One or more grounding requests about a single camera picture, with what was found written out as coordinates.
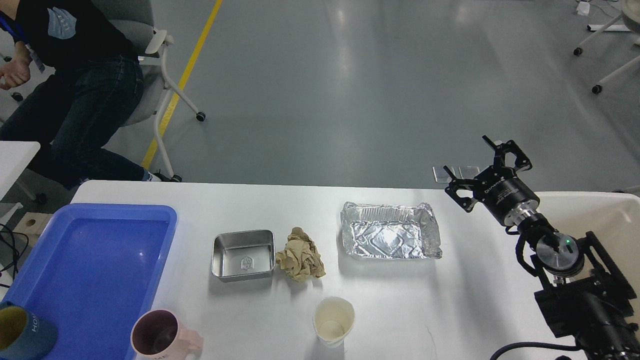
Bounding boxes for right floor plate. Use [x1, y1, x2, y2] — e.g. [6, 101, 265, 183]
[457, 165, 481, 179]

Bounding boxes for grey office chair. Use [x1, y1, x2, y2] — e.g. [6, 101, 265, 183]
[93, 0, 206, 182]

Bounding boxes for blue plastic tray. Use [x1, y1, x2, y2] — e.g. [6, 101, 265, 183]
[4, 203, 178, 360]

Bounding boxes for blue mug yellow inside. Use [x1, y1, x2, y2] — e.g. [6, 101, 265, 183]
[0, 301, 58, 360]

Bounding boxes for white side table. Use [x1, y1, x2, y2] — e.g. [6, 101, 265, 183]
[0, 140, 41, 199]

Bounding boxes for left floor plate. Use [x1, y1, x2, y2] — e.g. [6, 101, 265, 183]
[432, 166, 451, 183]

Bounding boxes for white wheeled furniture base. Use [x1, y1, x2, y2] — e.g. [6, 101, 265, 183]
[574, 0, 640, 95]

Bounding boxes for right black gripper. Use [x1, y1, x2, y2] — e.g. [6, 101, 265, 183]
[443, 135, 542, 227]

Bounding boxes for floor plate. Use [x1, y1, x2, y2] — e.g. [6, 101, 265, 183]
[457, 165, 481, 179]
[432, 166, 451, 183]

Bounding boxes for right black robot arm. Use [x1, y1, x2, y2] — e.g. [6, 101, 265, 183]
[443, 136, 640, 360]

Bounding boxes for crumpled brown paper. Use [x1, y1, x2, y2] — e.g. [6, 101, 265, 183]
[275, 227, 326, 283]

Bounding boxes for person in black clothes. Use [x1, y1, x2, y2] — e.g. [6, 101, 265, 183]
[1, 0, 163, 189]

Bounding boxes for white plastic bin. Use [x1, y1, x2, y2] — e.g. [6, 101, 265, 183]
[538, 191, 640, 290]

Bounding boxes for pink mug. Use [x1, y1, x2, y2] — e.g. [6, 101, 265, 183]
[129, 309, 204, 360]

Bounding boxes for aluminium foil tray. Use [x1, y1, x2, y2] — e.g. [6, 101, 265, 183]
[340, 202, 442, 260]

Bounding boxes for steel rectangular container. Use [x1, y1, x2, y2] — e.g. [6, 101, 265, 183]
[211, 229, 275, 283]

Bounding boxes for wooden block with hole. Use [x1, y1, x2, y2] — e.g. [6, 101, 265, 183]
[13, 212, 53, 248]

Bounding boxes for white paper cup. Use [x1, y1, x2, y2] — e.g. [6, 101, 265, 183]
[312, 296, 355, 348]

